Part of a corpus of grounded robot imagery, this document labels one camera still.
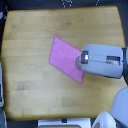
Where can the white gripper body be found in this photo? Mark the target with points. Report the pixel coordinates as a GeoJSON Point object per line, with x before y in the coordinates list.
{"type": "Point", "coordinates": [101, 60]}

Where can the pink cloth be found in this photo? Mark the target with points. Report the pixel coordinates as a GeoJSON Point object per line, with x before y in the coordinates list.
{"type": "Point", "coordinates": [63, 57]}

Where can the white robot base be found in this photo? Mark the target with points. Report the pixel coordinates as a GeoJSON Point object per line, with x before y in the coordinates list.
{"type": "Point", "coordinates": [104, 120]}

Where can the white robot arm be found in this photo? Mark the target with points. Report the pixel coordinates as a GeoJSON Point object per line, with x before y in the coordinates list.
{"type": "Point", "coordinates": [119, 108]}

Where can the white label plate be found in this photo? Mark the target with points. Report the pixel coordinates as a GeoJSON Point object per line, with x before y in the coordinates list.
{"type": "Point", "coordinates": [81, 122]}

